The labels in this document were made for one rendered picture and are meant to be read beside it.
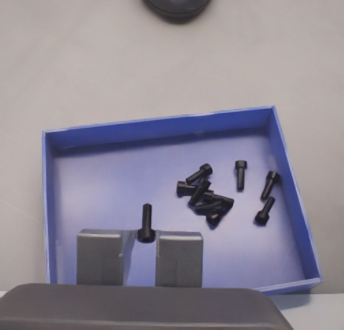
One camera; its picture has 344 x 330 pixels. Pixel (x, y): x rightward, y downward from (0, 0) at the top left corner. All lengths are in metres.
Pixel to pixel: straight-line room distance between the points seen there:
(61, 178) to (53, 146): 0.02
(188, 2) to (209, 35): 0.03
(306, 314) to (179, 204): 0.09
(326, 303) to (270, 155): 0.09
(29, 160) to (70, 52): 0.08
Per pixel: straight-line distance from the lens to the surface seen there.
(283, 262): 0.24
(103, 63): 0.29
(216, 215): 0.23
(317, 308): 0.24
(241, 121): 0.26
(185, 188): 0.24
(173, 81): 0.28
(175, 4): 0.30
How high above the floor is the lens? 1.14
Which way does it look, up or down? 63 degrees down
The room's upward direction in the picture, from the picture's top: 5 degrees clockwise
